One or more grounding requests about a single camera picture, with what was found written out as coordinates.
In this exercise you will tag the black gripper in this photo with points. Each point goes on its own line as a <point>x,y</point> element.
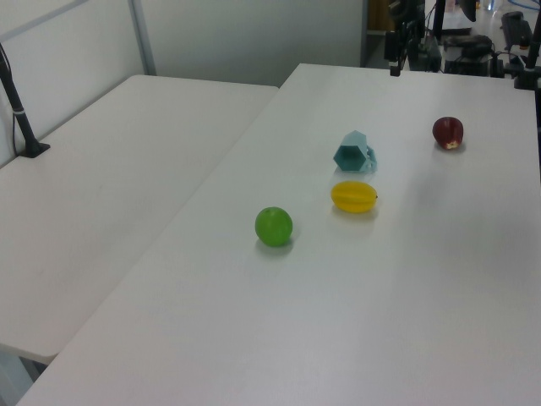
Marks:
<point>411,17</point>

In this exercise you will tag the green apple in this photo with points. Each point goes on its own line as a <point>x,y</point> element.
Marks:
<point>273,226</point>

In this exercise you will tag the teal hexagonal mug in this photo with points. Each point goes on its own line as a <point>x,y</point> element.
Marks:
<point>353,154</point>

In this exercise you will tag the yellow starfruit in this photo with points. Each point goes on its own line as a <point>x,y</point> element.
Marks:
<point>353,196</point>

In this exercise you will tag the black electronics box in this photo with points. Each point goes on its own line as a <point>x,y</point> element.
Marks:
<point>469,53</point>

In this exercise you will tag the black clamp pole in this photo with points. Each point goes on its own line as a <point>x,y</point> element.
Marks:
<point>528,67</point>

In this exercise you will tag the black pole with base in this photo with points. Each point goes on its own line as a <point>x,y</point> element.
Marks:
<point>19,114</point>

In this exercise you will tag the black monitor stand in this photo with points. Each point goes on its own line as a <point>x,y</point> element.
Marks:
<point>439,19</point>

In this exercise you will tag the red apple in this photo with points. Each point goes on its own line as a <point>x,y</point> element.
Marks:
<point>447,132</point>

